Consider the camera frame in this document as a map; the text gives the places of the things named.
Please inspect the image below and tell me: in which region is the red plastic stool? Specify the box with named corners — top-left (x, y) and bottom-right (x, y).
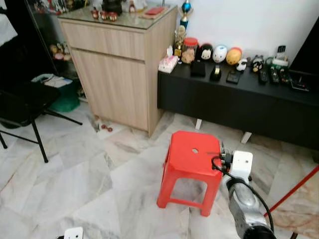
top-left (156, 130), bottom-right (229, 217)

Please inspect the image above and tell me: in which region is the black low console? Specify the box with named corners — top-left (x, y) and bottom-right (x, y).
top-left (157, 62), bottom-right (319, 150)

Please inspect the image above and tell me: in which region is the black flat pouch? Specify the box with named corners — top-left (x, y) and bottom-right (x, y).
top-left (226, 70), bottom-right (241, 84)

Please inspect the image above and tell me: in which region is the black remote control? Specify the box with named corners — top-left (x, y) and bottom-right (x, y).
top-left (279, 69), bottom-right (291, 83)
top-left (257, 69), bottom-right (269, 84)
top-left (269, 67), bottom-right (281, 83)

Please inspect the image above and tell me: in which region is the black wallet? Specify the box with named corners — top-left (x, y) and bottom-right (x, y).
top-left (190, 61), bottom-right (207, 78)

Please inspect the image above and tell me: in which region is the small panda figurine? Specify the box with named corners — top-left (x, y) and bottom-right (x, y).
top-left (236, 58), bottom-right (249, 72)

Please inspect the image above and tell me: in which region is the small black white figurine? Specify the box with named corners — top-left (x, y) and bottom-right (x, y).
top-left (251, 55), bottom-right (264, 73)

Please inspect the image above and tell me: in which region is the yellow round plush red cap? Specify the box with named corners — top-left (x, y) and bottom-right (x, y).
top-left (226, 47), bottom-right (243, 66)

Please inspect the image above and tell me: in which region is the black tray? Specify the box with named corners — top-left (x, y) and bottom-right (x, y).
top-left (290, 71), bottom-right (312, 92)

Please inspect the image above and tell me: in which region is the black mouse plush head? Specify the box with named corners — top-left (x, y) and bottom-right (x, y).
top-left (198, 43), bottom-right (214, 62)

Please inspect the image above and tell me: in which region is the green white cup holder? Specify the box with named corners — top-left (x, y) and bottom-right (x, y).
top-left (269, 56), bottom-right (291, 68)

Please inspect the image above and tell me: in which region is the pink tissue box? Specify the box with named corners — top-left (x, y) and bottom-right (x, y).
top-left (158, 46), bottom-right (179, 74)

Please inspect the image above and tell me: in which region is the glass jar red lid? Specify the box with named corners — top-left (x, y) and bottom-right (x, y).
top-left (181, 37), bottom-right (198, 64)

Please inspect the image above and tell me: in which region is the gold trophy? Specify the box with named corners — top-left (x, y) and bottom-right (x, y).
top-left (174, 25), bottom-right (186, 58)

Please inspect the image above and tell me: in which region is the light wood cabinet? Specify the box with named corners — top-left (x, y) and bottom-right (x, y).
top-left (57, 6), bottom-right (178, 137)

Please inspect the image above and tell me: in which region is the black television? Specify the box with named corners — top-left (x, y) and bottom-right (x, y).
top-left (291, 19), bottom-right (319, 75)

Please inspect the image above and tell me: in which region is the blue trophy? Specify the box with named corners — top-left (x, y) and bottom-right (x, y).
top-left (180, 0), bottom-right (193, 29)

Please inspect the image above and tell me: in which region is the tan flat tray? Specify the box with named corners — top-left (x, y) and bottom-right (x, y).
top-left (139, 12), bottom-right (165, 20)

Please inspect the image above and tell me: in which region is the red envelope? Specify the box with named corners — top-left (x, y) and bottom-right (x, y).
top-left (145, 6), bottom-right (166, 16)

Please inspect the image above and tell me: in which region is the green bin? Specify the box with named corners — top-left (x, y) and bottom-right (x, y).
top-left (50, 82), bottom-right (81, 113)

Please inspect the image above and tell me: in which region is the white porcelain figurine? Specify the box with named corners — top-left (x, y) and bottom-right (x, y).
top-left (125, 0), bottom-right (149, 12)

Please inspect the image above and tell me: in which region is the white paper stack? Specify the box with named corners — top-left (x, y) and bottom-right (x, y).
top-left (31, 73), bottom-right (74, 89)

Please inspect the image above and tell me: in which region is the black incense pot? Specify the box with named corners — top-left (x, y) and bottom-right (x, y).
top-left (101, 0), bottom-right (124, 14)

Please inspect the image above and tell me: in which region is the black folding chair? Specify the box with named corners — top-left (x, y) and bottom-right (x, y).
top-left (0, 82), bottom-right (84, 164)

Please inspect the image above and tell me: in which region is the dark display cabinet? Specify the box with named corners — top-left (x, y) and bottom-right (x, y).
top-left (25, 0), bottom-right (85, 103)

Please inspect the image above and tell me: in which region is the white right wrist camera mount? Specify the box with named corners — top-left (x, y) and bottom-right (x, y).
top-left (229, 150), bottom-right (253, 181)

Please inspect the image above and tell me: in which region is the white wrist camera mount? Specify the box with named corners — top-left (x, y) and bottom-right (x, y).
top-left (229, 150), bottom-right (253, 181)
top-left (64, 227), bottom-right (84, 239)

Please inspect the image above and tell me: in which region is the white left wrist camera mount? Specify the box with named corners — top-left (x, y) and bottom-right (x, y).
top-left (64, 227), bottom-right (84, 239)

